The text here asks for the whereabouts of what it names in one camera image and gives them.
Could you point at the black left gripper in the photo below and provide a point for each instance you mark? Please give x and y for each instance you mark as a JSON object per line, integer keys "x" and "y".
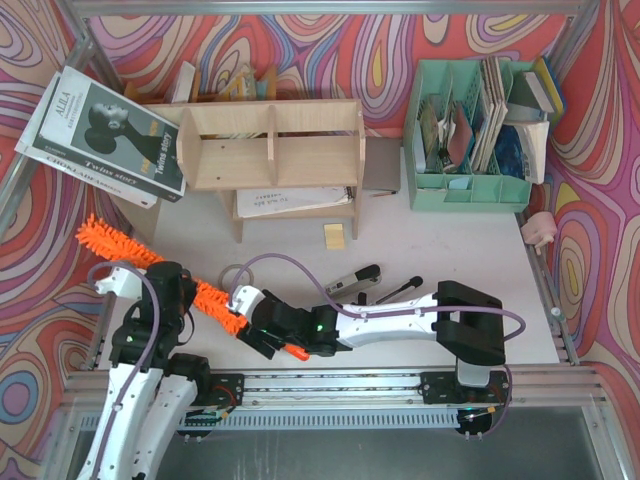
{"x": 186, "y": 292}

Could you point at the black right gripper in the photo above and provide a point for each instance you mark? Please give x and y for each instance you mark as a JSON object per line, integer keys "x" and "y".
{"x": 261, "y": 332}

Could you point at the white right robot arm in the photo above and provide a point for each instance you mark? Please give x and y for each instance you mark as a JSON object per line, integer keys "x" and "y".
{"x": 466, "y": 322}

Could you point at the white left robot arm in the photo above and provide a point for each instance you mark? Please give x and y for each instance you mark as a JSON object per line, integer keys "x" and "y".
{"x": 149, "y": 385}

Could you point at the wooden bookshelf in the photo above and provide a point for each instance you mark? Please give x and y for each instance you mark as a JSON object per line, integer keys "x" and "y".
{"x": 227, "y": 147}

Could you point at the grey and black stapler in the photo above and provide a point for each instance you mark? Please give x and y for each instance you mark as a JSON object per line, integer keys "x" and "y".
{"x": 355, "y": 282}

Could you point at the yellow sticky note pad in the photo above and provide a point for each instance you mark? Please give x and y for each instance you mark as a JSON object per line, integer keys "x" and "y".
{"x": 334, "y": 236}

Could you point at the white paper booklet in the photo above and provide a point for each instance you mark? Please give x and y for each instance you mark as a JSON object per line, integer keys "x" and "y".
{"x": 259, "y": 202}

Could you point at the black stapler remover tool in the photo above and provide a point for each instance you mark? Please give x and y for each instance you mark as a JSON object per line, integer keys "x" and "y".
{"x": 413, "y": 283}

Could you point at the pencil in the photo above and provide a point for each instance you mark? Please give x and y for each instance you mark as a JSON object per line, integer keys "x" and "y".
{"x": 383, "y": 194}

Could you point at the large black-cover book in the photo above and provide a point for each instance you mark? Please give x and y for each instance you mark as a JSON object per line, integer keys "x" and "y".
{"x": 97, "y": 135}

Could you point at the grey notebook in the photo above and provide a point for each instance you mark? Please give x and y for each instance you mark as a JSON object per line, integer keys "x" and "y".
{"x": 382, "y": 164}

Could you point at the green desk organizer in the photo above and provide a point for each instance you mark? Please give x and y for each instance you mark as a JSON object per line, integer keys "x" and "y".
{"x": 448, "y": 168}

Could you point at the red brown booklet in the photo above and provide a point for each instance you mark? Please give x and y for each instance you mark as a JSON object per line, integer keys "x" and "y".
{"x": 461, "y": 136}

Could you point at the pink plastic piggy toy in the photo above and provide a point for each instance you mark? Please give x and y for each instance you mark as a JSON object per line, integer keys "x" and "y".
{"x": 539, "y": 230}

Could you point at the blue and yellow book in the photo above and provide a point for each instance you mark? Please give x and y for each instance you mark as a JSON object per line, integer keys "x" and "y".
{"x": 537, "y": 89}

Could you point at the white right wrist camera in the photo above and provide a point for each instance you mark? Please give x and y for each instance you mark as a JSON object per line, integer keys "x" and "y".
{"x": 244, "y": 299}

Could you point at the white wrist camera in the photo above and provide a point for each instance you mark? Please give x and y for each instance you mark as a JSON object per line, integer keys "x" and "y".
{"x": 244, "y": 299}
{"x": 119, "y": 280}

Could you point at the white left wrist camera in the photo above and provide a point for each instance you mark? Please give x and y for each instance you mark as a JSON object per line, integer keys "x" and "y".
{"x": 119, "y": 280}

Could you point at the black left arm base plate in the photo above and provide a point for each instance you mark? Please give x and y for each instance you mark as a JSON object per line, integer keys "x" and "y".
{"x": 210, "y": 410}

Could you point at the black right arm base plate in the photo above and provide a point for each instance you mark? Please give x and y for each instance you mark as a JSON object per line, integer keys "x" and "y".
{"x": 480, "y": 410}

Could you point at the aluminium front rail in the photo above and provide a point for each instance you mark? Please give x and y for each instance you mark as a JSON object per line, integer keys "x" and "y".
{"x": 560, "y": 385}

